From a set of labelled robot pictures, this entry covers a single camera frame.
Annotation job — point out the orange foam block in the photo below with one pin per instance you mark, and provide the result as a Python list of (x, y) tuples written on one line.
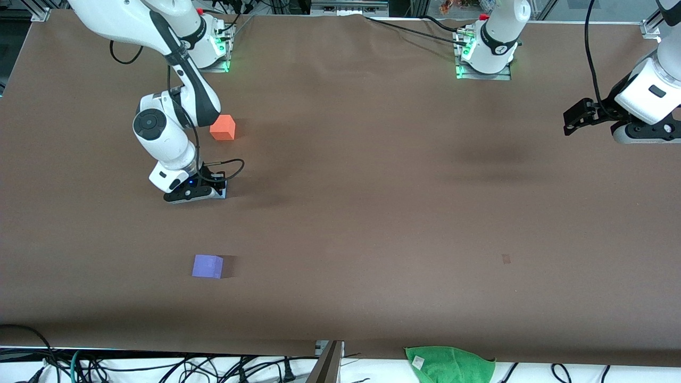
[(223, 128)]

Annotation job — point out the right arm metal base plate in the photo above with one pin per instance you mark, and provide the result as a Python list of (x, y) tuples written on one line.
[(221, 65)]

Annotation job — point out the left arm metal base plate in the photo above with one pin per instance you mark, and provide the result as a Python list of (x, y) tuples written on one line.
[(487, 76)]

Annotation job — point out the blue foam block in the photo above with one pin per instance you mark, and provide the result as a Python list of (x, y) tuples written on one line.
[(222, 191)]

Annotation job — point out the brown table cover sheet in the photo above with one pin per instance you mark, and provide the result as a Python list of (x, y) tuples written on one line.
[(340, 239)]

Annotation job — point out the grey metal bracket profile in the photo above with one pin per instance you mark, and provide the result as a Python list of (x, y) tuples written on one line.
[(325, 367)]

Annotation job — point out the colourful toy pile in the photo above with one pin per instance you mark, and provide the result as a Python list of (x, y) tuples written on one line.
[(457, 5)]

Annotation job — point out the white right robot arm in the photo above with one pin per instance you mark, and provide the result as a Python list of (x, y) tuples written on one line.
[(165, 133)]

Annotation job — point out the purple foam block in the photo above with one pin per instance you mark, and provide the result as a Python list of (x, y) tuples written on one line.
[(206, 266)]

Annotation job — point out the aluminium corner bracket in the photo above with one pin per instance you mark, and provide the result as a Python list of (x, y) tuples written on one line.
[(40, 13), (652, 27)]

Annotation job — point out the aluminium frame rail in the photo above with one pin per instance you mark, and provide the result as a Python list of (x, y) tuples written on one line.
[(348, 6)]

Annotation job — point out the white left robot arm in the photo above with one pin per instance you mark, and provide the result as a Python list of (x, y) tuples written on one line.
[(497, 37)]

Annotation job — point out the green cloth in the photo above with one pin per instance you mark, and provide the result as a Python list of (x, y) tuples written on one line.
[(452, 367)]

